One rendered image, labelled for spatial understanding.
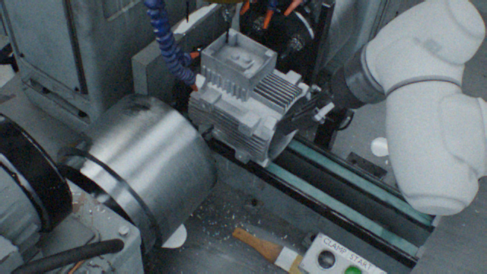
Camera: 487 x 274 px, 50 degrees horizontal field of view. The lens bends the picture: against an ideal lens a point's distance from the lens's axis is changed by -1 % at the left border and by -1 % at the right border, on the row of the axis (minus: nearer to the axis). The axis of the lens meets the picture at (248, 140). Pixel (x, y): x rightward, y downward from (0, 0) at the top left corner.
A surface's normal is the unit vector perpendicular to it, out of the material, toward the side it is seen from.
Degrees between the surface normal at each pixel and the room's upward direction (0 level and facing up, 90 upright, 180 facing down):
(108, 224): 0
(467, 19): 26
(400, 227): 90
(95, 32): 90
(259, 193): 90
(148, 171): 32
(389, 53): 71
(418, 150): 46
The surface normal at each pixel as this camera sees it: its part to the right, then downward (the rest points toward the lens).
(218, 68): -0.58, 0.59
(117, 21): 0.83, 0.48
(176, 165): 0.63, -0.14
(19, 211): 0.80, 0.20
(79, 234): 0.09, -0.63
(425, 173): -0.53, -0.06
